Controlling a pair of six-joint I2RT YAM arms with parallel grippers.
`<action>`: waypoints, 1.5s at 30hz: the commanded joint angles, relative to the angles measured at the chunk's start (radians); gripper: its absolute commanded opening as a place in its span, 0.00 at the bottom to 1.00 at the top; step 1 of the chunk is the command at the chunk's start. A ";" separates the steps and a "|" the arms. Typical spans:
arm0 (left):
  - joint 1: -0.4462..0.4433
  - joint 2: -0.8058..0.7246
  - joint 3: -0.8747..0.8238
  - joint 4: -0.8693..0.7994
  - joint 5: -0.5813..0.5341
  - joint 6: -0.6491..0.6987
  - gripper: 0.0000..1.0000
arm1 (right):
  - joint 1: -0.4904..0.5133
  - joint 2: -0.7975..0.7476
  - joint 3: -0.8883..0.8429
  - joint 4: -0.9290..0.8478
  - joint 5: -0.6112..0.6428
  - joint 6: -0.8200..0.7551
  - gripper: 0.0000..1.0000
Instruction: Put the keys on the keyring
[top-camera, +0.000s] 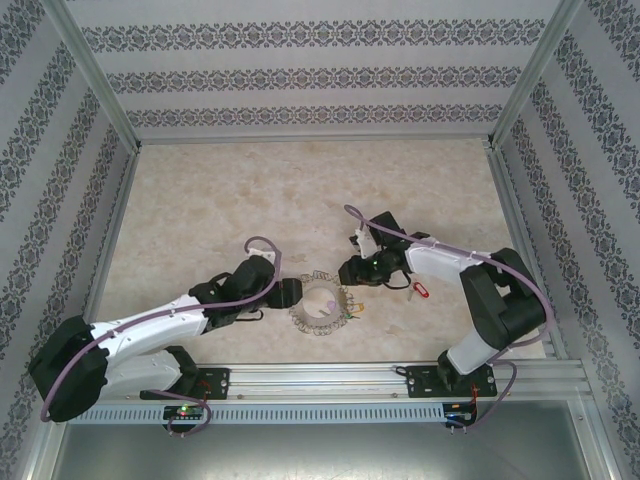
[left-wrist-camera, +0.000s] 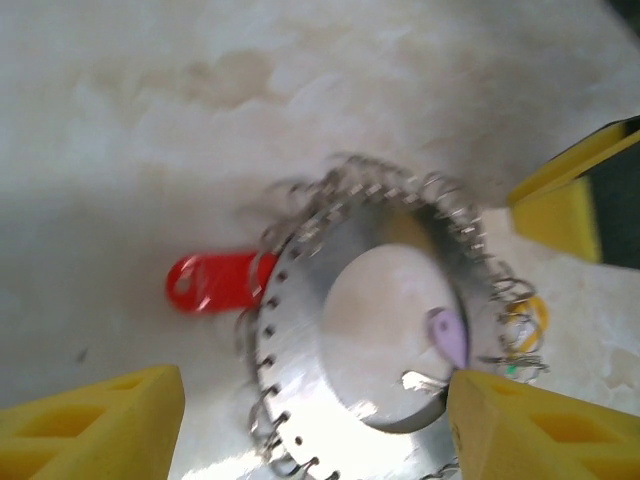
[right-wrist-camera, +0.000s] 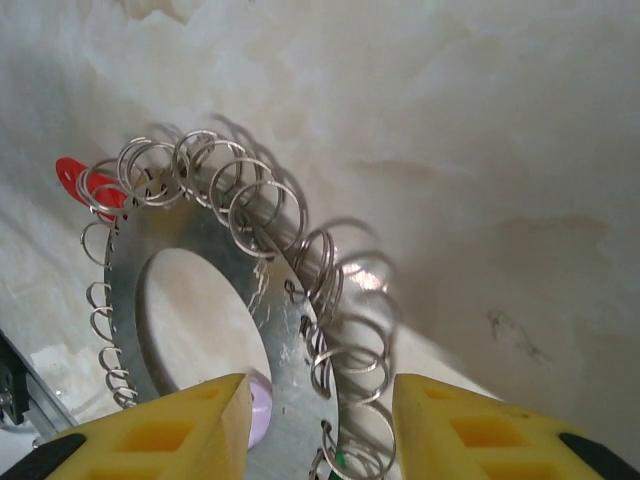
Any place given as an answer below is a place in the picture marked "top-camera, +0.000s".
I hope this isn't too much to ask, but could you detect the aluminium frame post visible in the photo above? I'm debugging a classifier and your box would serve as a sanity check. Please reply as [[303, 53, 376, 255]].
[[485, 0, 585, 150], [38, 0, 144, 151]]

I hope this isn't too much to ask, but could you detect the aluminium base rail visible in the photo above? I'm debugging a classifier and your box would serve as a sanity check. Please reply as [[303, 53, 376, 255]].
[[102, 363, 586, 401]]

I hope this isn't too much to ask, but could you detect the slotted grey cable duct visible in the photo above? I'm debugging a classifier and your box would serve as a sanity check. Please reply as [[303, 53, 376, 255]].
[[67, 402, 447, 426]]

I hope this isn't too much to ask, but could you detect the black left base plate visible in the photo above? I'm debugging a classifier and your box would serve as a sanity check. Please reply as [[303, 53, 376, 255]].
[[138, 367, 232, 401]]

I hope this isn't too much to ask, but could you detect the aluminium side rail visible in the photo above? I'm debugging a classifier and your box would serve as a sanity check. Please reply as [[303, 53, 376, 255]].
[[487, 144, 559, 359], [82, 147, 142, 321]]

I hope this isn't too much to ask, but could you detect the aluminium frame crossbar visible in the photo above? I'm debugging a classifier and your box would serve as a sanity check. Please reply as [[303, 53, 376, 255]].
[[137, 133, 494, 147]]

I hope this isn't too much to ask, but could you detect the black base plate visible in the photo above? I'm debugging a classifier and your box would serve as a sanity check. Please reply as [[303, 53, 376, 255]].
[[138, 367, 232, 401], [402, 364, 499, 400]]

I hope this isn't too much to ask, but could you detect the circuit board with green light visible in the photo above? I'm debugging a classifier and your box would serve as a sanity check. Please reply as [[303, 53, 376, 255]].
[[162, 404, 206, 421]]

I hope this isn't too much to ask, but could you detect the grey metal front panel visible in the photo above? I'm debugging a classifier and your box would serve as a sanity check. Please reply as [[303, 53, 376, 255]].
[[49, 424, 601, 480]]

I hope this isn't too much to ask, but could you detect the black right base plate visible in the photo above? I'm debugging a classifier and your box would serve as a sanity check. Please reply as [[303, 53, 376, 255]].
[[402, 364, 499, 400]]

